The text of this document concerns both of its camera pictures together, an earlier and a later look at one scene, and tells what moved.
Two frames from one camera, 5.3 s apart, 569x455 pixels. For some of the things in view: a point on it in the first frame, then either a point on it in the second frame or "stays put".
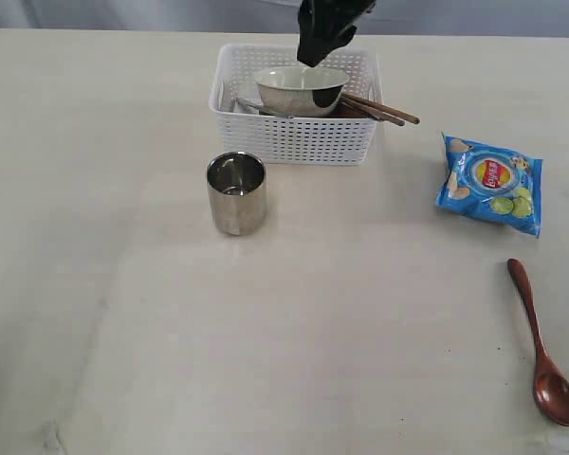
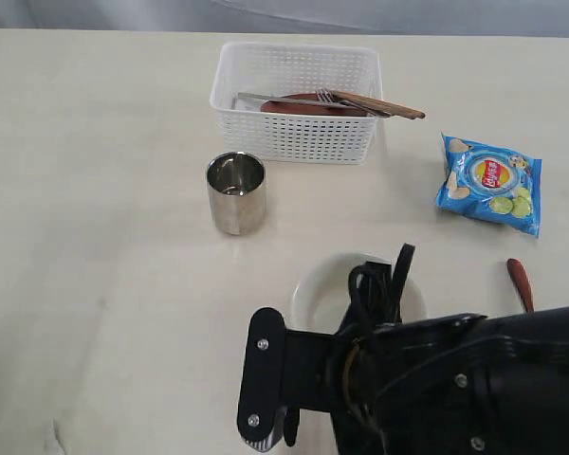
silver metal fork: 260,108 -> 323,97
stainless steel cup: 238,191 stays put
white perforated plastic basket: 252,136 stays put
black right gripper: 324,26 -> 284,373
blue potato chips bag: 491,184 stays put
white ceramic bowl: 300,90 -> 321,300
